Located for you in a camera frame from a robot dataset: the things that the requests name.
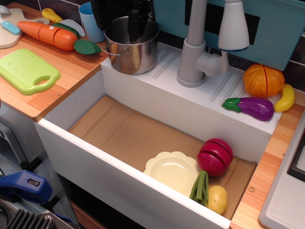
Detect black finned metal block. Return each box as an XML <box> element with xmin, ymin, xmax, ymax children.
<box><xmin>4</xmin><ymin>208</ymin><xmax>60</xmax><ymax>229</ymax></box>

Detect blue clamp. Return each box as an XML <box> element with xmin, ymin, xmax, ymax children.
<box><xmin>0</xmin><ymin>170</ymin><xmax>53</xmax><ymax>204</ymax></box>

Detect orange toy pumpkin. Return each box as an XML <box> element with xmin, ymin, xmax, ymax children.
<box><xmin>243</xmin><ymin>64</ymin><xmax>285</xmax><ymax>98</ymax></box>

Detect blue handled toy knife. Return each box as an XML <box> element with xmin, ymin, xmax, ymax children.
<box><xmin>0</xmin><ymin>5</ymin><xmax>21</xmax><ymax>35</ymax></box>

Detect stainless steel pot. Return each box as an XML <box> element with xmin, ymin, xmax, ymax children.
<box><xmin>104</xmin><ymin>16</ymin><xmax>159</xmax><ymax>75</ymax></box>

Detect green toy cucumber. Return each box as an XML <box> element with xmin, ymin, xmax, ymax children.
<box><xmin>53</xmin><ymin>23</ymin><xmax>80</xmax><ymax>38</ymax></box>

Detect yellow handled toy knife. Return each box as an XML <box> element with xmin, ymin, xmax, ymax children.
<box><xmin>42</xmin><ymin>8</ymin><xmax>86</xmax><ymax>37</ymax></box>

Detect blue plastic cup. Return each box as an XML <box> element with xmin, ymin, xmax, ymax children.
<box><xmin>79</xmin><ymin>2</ymin><xmax>105</xmax><ymax>43</ymax></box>

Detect grey toy faucet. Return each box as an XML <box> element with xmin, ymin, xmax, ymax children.
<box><xmin>177</xmin><ymin>0</ymin><xmax>229</xmax><ymax>87</ymax></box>

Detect purple toy eggplant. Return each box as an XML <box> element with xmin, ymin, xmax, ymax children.
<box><xmin>222</xmin><ymin>97</ymin><xmax>275</xmax><ymax>122</ymax></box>

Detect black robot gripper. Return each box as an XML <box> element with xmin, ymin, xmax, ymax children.
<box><xmin>90</xmin><ymin>0</ymin><xmax>153</xmax><ymax>42</ymax></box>

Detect green felt leaves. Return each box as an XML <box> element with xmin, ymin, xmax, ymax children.
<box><xmin>190</xmin><ymin>170</ymin><xmax>209</xmax><ymax>207</ymax></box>

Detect yellow toy banana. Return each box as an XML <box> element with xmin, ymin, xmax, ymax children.
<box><xmin>274</xmin><ymin>83</ymin><xmax>295</xmax><ymax>112</ymax></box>

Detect wooden cutting board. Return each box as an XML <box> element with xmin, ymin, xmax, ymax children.
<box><xmin>0</xmin><ymin>8</ymin><xmax>50</xmax><ymax>50</ymax></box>

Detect white toy sink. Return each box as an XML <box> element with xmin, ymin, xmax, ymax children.
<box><xmin>36</xmin><ymin>44</ymin><xmax>281</xmax><ymax>229</ymax></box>

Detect yellow toy potato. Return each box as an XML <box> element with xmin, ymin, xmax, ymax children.
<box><xmin>207</xmin><ymin>185</ymin><xmax>228</xmax><ymax>215</ymax></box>

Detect brown cardboard sheet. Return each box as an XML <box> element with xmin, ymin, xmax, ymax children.
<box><xmin>70</xmin><ymin>96</ymin><xmax>256</xmax><ymax>219</ymax></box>

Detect red wooden toy onion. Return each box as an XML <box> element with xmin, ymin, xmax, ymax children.
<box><xmin>196</xmin><ymin>138</ymin><xmax>234</xmax><ymax>177</ymax></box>

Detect white toy stove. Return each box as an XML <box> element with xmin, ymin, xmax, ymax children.
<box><xmin>259</xmin><ymin>122</ymin><xmax>305</xmax><ymax>229</ymax></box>

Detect white faucet spray head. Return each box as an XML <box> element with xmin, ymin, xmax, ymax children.
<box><xmin>218</xmin><ymin>0</ymin><xmax>250</xmax><ymax>52</ymax></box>

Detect orange wooden toy carrot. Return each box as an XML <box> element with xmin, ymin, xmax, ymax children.
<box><xmin>17</xmin><ymin>21</ymin><xmax>102</xmax><ymax>55</ymax></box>

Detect green plastic cutting board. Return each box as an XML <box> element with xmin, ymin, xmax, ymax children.
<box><xmin>0</xmin><ymin>49</ymin><xmax>61</xmax><ymax>95</ymax></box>

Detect cream scalloped plate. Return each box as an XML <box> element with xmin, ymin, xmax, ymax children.
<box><xmin>143</xmin><ymin>151</ymin><xmax>200</xmax><ymax>197</ymax></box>

